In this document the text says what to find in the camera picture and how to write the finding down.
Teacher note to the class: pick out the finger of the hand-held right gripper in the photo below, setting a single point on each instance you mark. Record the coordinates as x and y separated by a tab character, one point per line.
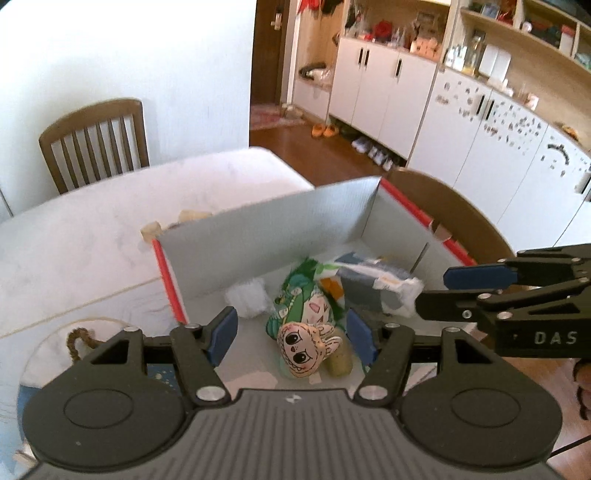
443	305
475	276

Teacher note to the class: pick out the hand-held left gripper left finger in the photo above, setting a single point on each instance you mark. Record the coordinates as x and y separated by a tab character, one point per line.
221	334

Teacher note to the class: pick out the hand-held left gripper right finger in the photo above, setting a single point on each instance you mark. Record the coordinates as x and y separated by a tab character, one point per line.
360	339

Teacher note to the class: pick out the white tissue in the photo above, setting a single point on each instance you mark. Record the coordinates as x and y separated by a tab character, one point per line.
247	297

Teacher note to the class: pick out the white printed plastic bag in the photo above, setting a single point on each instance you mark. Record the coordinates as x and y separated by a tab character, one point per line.
369	286

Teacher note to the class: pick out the cartoon face plush toy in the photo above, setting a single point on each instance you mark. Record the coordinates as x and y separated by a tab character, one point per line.
302	348
295	290

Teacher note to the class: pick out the red cardboard box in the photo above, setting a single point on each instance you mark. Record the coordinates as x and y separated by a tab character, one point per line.
277	230

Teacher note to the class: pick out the wooden curved-back chair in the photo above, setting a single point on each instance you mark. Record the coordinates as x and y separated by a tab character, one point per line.
461	217

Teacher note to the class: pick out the small wooden block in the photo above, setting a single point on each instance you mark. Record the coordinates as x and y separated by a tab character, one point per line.
194	215
152	230

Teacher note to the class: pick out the white stickered cabinet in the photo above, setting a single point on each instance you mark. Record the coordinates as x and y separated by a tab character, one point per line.
498	147

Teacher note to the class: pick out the brown hair scrunchie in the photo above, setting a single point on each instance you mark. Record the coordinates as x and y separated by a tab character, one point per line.
71	341

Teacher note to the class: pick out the row of shoes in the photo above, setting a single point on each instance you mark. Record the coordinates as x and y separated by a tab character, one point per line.
376	152

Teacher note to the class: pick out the tall white cabinet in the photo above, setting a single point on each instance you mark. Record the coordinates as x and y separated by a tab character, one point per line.
378	92

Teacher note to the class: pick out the pair of orange slippers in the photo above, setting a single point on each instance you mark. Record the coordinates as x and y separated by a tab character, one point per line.
323	130

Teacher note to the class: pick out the patterned floor rug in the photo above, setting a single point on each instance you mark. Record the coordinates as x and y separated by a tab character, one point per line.
272	117

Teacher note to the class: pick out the white shoe bench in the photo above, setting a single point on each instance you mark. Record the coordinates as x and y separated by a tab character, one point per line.
314	94

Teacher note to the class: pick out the wooden slatted chair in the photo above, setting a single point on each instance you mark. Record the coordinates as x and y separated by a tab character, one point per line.
92	110

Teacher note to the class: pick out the brown door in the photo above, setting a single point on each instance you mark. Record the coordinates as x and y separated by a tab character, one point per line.
272	50

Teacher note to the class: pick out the wooden wall shelf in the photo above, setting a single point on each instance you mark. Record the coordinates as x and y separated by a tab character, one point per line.
521	32

